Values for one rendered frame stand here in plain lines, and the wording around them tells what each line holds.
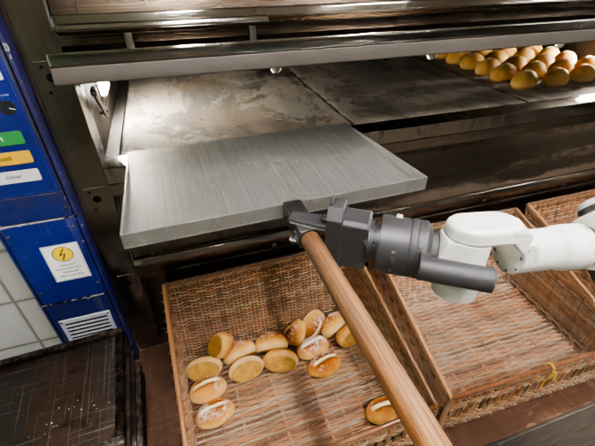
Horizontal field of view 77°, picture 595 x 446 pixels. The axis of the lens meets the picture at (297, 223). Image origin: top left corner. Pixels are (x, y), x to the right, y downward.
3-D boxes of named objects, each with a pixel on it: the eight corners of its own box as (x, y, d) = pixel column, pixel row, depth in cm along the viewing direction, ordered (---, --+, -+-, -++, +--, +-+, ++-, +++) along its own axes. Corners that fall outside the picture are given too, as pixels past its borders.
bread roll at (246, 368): (267, 376, 104) (262, 368, 109) (262, 353, 103) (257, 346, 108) (232, 389, 101) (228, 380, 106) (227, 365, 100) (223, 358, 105)
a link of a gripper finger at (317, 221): (293, 213, 61) (331, 219, 59) (287, 225, 58) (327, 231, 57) (293, 205, 60) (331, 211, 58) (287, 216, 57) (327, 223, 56)
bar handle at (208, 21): (65, 65, 58) (67, 65, 60) (271, 51, 67) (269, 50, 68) (52, 24, 56) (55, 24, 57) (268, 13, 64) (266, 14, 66)
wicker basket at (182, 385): (177, 346, 115) (158, 281, 98) (345, 299, 130) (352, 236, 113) (198, 536, 78) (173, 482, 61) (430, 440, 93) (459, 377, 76)
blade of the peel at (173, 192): (425, 189, 73) (428, 176, 72) (124, 249, 59) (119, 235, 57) (346, 123, 101) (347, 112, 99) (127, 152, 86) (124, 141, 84)
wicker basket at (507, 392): (356, 296, 131) (364, 233, 115) (491, 265, 144) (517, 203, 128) (436, 436, 94) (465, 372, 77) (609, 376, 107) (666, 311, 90)
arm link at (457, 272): (411, 208, 58) (490, 219, 56) (399, 266, 63) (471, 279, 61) (410, 242, 49) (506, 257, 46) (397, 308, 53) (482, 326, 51)
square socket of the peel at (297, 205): (320, 244, 60) (321, 227, 58) (298, 249, 59) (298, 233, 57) (301, 213, 66) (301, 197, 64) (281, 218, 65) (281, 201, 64)
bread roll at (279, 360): (298, 373, 105) (297, 361, 111) (298, 353, 103) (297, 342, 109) (262, 374, 105) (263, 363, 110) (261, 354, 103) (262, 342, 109)
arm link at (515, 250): (438, 212, 54) (517, 207, 57) (426, 265, 58) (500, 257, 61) (466, 234, 49) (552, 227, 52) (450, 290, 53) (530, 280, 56)
